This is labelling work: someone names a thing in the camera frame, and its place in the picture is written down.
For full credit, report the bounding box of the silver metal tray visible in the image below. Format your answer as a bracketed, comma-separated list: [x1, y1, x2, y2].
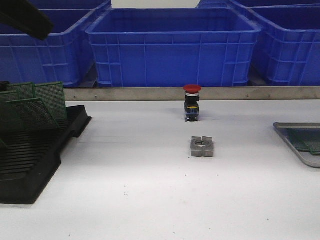
[273, 122, 320, 168]

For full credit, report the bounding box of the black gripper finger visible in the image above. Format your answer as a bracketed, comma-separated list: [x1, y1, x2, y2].
[0, 0, 54, 41]

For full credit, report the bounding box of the grey square clamp block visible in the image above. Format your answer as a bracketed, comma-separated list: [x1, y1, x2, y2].
[190, 136, 215, 158]

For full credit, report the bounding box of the green perforated circuit board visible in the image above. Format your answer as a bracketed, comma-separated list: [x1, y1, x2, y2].
[7, 98, 60, 131]
[0, 101, 25, 133]
[34, 81, 68, 120]
[287, 129, 320, 155]
[0, 139, 8, 150]
[6, 82, 35, 100]
[0, 90, 20, 102]

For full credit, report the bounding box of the blue plastic crate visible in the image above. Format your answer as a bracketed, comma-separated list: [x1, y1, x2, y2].
[196, 0, 246, 9]
[247, 6, 320, 87]
[86, 8, 261, 88]
[0, 9, 101, 88]
[231, 0, 320, 8]

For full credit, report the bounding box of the black slotted board rack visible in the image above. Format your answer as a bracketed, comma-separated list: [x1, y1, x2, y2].
[0, 105, 92, 205]

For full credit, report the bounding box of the red emergency stop button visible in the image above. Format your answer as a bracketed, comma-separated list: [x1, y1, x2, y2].
[183, 84, 202, 122]

